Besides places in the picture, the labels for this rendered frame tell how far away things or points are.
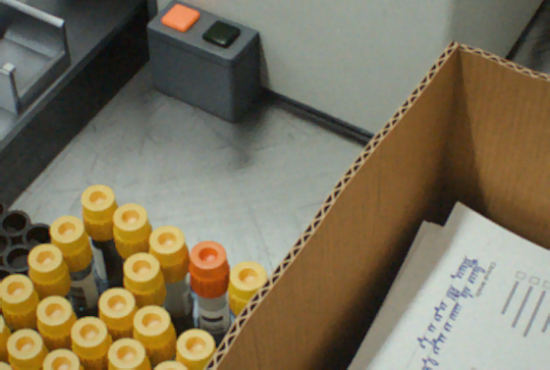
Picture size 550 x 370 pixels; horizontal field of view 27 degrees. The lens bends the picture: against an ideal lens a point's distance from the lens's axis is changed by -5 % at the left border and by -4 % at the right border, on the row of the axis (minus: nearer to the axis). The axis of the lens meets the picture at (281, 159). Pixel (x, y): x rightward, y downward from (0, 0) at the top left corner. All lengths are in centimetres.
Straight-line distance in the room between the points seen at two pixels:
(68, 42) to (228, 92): 10
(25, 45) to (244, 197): 16
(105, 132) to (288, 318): 26
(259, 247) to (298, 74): 11
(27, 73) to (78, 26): 5
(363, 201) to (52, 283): 13
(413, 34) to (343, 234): 16
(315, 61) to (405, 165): 16
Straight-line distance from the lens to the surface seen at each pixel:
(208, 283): 48
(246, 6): 67
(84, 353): 46
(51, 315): 48
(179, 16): 68
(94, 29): 70
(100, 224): 51
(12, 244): 62
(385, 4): 61
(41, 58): 69
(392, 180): 51
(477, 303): 54
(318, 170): 67
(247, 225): 64
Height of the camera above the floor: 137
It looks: 48 degrees down
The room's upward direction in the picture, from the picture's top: 1 degrees counter-clockwise
